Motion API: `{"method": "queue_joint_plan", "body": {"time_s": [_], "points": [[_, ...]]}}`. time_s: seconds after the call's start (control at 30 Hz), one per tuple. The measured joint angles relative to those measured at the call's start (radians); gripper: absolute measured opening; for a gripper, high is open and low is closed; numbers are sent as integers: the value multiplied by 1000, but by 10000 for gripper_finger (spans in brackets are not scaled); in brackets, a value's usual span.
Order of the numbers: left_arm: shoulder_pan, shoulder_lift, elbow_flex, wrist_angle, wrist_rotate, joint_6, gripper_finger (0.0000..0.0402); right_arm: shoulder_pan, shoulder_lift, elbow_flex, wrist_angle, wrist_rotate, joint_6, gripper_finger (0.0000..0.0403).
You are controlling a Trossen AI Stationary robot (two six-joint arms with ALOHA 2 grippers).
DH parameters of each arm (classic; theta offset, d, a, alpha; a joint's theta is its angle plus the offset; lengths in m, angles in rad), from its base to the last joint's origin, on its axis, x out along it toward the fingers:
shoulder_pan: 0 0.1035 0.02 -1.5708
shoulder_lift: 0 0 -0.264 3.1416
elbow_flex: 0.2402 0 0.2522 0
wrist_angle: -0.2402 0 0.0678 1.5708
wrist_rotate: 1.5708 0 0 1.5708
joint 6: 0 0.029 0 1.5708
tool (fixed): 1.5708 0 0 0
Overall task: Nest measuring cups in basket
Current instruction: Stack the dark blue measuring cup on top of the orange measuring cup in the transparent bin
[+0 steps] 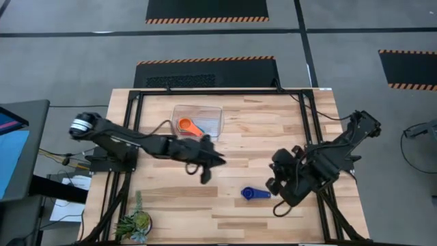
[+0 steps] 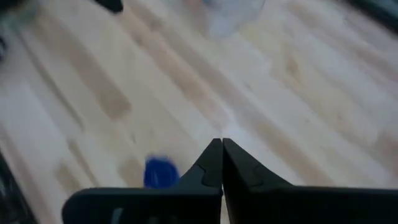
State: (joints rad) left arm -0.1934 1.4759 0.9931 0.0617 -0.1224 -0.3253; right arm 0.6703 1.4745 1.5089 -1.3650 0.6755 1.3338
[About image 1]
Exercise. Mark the orange measuring cup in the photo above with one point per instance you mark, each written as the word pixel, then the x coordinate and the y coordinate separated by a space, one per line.
pixel 186 124

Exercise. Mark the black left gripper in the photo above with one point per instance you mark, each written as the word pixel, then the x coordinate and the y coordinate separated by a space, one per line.
pixel 187 148

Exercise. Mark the blue measuring cup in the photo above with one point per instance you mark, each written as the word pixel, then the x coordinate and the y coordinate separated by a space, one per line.
pixel 251 193

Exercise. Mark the computer monitor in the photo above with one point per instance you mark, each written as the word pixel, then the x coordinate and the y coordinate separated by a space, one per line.
pixel 17 147

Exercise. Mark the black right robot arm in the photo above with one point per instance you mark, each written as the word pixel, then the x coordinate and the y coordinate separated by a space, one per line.
pixel 351 136

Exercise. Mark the black hazard-striped floor mat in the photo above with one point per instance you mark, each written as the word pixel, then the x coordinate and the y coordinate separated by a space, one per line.
pixel 409 68
pixel 205 8
pixel 239 73

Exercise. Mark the potted succulent plant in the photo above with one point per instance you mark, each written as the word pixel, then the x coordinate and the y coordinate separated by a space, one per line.
pixel 134 223

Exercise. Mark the red measuring cup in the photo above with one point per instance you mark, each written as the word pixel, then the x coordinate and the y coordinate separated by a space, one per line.
pixel 182 134

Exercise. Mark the white paper sheet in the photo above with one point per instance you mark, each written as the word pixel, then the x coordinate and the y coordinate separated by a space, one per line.
pixel 68 208

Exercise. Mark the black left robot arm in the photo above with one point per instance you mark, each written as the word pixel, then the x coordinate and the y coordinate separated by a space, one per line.
pixel 112 135

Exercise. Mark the black table frame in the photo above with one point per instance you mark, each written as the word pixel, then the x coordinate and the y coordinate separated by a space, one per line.
pixel 218 92

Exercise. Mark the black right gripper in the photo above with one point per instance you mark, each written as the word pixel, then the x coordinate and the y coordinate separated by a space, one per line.
pixel 300 177

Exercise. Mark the clear plastic basket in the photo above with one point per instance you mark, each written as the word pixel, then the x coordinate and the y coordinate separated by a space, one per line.
pixel 211 118

